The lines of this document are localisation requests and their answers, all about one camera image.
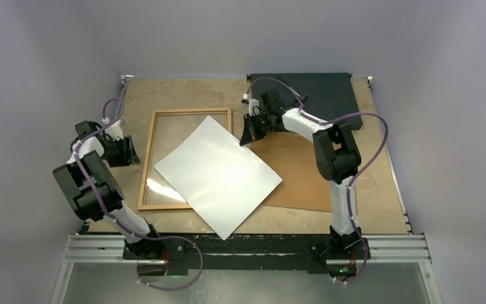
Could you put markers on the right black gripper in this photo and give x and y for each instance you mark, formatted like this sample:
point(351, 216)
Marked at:
point(251, 132)

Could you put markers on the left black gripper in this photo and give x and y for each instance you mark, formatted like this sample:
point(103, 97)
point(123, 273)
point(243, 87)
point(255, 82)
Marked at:
point(128, 156)

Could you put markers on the brown cardboard backing board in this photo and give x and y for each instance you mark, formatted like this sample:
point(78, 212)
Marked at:
point(292, 157)

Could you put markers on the brown wooden picture frame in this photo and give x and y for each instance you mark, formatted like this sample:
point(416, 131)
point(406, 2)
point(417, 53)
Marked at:
point(142, 205)

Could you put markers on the glossy plant photo print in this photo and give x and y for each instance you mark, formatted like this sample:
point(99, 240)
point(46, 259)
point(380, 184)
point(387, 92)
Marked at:
point(222, 181)

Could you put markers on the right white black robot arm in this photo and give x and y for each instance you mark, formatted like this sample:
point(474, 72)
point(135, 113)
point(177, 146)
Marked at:
point(337, 159)

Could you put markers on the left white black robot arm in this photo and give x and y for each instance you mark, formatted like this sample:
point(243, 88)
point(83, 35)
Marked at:
point(94, 194)

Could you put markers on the dark flat equipment case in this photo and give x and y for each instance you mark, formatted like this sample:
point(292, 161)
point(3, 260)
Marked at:
point(330, 96)

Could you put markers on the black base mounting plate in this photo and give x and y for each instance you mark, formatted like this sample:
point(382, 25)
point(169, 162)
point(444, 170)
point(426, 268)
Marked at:
point(312, 253)

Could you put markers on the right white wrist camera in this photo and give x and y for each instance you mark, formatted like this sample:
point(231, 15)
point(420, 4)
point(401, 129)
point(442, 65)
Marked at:
point(252, 105)

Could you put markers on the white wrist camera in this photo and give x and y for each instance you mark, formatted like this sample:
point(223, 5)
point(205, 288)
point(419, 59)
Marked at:
point(113, 130)
point(252, 105)

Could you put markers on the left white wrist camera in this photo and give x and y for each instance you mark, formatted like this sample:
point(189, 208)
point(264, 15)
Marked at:
point(113, 130)

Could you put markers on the small black handled hammer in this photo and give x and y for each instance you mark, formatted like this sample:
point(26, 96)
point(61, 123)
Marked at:
point(292, 90)

